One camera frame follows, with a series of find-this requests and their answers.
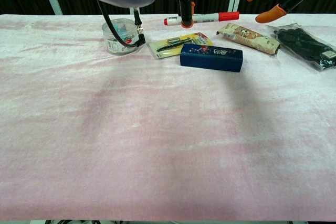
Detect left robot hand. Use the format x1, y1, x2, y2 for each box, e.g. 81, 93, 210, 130
178, 0, 197, 29

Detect white marker with red cap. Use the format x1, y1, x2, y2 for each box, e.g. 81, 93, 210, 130
163, 13, 220, 27

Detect red marker cap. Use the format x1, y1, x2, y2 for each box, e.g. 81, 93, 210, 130
218, 11, 240, 22

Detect yellow packaged pen set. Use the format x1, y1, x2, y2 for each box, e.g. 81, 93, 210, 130
148, 31, 214, 60

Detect black gloves in bag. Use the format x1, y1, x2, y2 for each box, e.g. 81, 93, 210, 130
266, 23, 336, 73

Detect dark blue rectangular box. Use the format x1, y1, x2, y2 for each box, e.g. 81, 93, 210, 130
180, 43, 244, 73

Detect beige snack bar wrapper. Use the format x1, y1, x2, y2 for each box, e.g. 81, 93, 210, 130
216, 23, 281, 56

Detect clear jar of clips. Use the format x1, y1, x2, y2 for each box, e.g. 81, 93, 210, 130
101, 18, 140, 56

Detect pink fleece tablecloth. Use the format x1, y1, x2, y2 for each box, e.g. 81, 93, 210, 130
0, 13, 336, 222

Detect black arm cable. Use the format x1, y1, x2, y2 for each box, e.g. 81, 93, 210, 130
97, 0, 146, 49

